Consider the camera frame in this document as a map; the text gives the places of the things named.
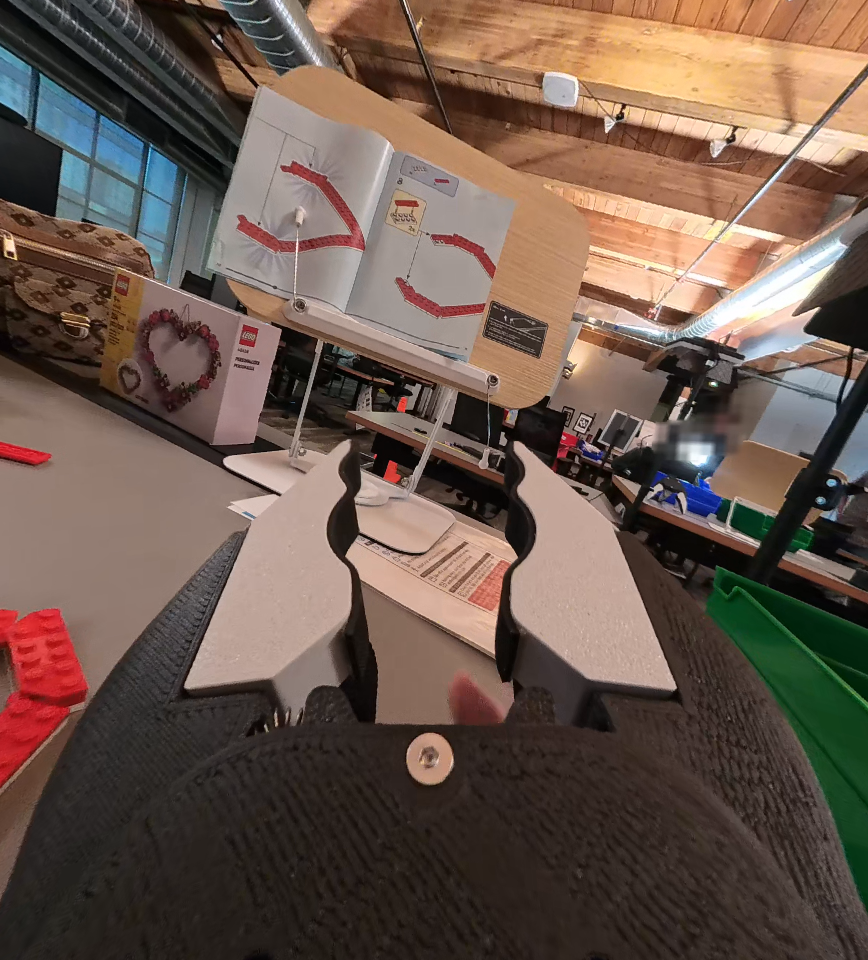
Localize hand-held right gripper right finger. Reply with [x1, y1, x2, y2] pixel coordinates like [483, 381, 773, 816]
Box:
[494, 441, 678, 723]

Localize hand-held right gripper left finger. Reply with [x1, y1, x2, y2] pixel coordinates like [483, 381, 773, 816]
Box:
[183, 439, 378, 717]

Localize lego instruction booklet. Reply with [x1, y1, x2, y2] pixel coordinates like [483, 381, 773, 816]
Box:
[205, 84, 516, 354]

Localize white lego set box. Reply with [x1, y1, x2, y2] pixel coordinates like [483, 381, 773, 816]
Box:
[100, 268, 282, 446]

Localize red lego plate assembly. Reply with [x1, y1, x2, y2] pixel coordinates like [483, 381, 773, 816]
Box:
[0, 607, 90, 837]

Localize blue plastic bins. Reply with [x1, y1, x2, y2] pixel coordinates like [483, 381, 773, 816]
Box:
[651, 472, 723, 530]

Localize small pink piece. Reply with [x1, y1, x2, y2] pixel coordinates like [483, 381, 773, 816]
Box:
[450, 672, 506, 725]

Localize printed paper sheet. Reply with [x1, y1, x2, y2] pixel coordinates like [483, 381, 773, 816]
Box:
[347, 517, 517, 660]

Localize small green bin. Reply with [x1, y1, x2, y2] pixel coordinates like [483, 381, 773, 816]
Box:
[719, 498, 813, 552]

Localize long background desk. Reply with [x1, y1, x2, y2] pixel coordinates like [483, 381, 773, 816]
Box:
[614, 472, 868, 624]

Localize large green plastic bin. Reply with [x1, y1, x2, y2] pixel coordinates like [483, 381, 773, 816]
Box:
[706, 566, 868, 960]

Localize black stand pole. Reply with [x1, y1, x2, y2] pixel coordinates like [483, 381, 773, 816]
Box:
[749, 352, 868, 586]

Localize brown patterned bag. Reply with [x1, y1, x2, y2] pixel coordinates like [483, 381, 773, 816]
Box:
[0, 182, 156, 367]

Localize silver air duct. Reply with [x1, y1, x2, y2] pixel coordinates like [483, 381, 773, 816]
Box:
[659, 225, 855, 339]
[216, 0, 345, 76]

